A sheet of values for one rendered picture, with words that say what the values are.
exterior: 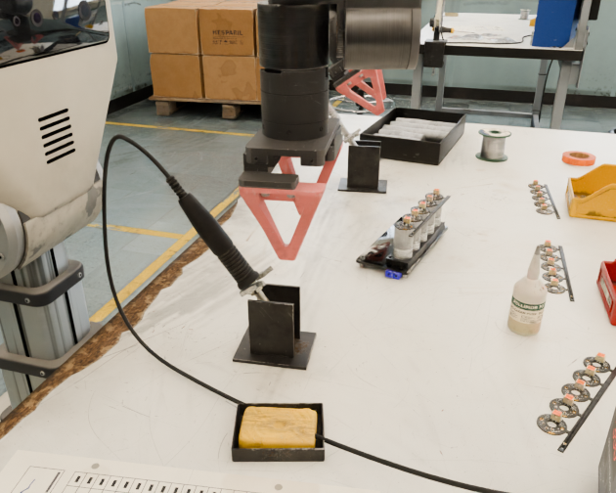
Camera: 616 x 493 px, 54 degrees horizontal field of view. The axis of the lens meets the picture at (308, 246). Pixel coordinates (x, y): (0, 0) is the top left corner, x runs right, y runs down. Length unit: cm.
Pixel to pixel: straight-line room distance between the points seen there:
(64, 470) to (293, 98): 35
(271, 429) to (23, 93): 51
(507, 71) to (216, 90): 229
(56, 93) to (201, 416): 48
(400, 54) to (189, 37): 402
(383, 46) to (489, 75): 474
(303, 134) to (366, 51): 8
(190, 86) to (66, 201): 369
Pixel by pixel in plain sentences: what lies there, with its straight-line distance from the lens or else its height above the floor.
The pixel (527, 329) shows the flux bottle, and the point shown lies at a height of 76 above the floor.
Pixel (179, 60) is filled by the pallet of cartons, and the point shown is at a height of 40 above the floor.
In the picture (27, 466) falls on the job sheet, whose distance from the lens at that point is 56.
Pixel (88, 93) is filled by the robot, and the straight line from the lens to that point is 92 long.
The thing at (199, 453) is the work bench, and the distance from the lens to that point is 53.
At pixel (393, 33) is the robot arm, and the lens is 49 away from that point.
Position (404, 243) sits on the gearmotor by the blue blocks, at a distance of 76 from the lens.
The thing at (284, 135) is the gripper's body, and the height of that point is 98.
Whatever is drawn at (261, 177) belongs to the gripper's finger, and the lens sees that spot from 48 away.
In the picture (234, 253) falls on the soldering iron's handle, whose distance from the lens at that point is 58.
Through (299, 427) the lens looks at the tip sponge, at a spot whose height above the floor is 76.
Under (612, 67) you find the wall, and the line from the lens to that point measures 527.
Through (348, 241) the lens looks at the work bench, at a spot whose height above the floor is 75.
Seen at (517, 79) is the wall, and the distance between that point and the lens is 523.
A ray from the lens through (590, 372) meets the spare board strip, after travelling 65.
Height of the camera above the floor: 112
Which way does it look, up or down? 26 degrees down
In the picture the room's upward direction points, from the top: straight up
